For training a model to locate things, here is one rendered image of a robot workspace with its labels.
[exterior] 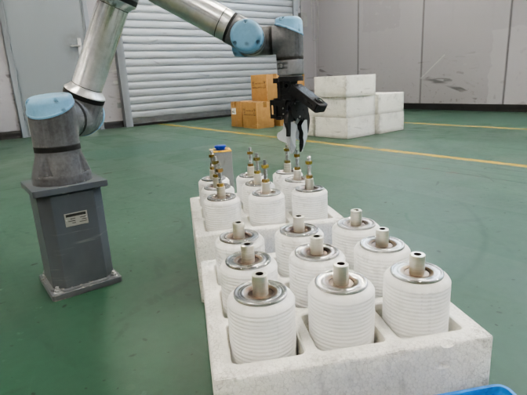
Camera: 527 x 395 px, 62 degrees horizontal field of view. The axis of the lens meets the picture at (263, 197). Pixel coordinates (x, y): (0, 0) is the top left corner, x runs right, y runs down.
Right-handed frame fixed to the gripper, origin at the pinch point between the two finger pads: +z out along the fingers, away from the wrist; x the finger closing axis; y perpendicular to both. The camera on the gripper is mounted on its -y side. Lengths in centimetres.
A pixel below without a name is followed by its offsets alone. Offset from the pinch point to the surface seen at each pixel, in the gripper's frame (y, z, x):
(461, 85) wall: 151, 1, -530
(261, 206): -4.4, 11.6, 20.6
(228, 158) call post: 31.4, 5.8, -0.6
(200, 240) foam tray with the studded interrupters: 2.0, 17.5, 35.9
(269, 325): -44, 12, 60
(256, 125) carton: 277, 30, -259
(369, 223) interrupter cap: -37.2, 9.0, 23.4
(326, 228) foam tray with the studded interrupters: -16.5, 18.2, 9.5
